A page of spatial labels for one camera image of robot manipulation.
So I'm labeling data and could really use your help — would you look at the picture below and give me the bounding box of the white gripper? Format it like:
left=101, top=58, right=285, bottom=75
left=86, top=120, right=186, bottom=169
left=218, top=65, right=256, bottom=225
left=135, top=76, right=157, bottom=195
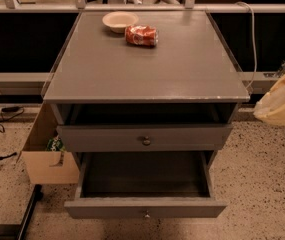
left=253, top=74, right=285, bottom=126

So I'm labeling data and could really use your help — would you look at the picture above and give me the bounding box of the black metal floor frame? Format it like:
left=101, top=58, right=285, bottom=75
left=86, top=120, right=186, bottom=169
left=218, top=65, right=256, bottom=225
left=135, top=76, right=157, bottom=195
left=0, top=184, right=43, bottom=240

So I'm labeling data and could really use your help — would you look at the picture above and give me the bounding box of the crushed red soda can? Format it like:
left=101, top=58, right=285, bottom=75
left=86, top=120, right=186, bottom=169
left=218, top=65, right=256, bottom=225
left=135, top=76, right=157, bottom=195
left=125, top=25, right=158, bottom=47

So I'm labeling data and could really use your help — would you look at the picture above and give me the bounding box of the grey top drawer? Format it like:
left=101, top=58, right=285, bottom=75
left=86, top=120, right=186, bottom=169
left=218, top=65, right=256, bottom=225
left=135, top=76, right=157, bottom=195
left=57, top=124, right=232, bottom=152

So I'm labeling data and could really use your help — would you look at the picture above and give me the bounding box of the beige paper bowl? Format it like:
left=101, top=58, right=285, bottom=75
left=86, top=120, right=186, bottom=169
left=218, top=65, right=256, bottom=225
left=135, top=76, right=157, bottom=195
left=102, top=11, right=139, bottom=34

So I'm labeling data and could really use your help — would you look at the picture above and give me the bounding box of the grey drawer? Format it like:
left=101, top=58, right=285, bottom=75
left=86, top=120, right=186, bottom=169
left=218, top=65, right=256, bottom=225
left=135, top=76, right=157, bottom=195
left=65, top=152, right=227, bottom=219
left=57, top=124, right=232, bottom=152

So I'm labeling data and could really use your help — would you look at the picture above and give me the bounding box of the cardboard box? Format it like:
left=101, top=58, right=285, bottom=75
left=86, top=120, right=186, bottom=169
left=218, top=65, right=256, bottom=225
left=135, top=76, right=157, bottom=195
left=21, top=104, right=79, bottom=184

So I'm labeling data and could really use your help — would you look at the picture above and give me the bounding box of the green snack bag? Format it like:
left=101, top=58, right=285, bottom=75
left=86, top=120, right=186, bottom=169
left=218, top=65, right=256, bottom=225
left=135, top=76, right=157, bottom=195
left=46, top=136, right=65, bottom=152

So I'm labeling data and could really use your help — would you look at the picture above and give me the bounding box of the grey hanging cable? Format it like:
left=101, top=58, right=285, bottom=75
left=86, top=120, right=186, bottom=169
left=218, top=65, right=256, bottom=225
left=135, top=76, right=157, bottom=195
left=236, top=1, right=258, bottom=91

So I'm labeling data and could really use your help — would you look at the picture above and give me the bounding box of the grey wooden drawer cabinet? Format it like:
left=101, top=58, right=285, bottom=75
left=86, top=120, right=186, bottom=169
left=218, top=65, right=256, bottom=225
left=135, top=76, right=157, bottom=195
left=41, top=10, right=252, bottom=154

